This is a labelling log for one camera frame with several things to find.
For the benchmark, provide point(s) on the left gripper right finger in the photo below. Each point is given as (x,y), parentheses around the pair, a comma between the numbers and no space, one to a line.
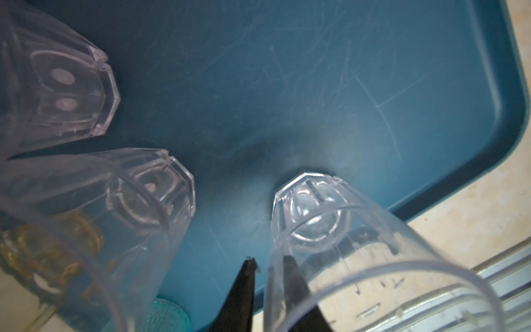
(296,290)

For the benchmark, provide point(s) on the clear cup middle row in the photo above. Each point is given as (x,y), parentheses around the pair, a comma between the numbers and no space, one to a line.
(339,238)

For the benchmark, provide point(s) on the teal plastic tray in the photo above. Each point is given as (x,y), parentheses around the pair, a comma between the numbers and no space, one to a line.
(407,101)

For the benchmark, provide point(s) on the green textured plastic cup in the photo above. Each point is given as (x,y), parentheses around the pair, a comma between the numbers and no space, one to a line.
(165,316)

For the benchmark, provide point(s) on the clear faceted cup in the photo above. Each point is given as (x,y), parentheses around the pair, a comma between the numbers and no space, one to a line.
(56,86)
(122,213)

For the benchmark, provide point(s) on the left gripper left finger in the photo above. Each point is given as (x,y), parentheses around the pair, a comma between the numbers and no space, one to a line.
(236,314)

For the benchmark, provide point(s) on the yellow plastic cup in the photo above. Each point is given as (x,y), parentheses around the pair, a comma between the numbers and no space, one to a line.
(43,285)

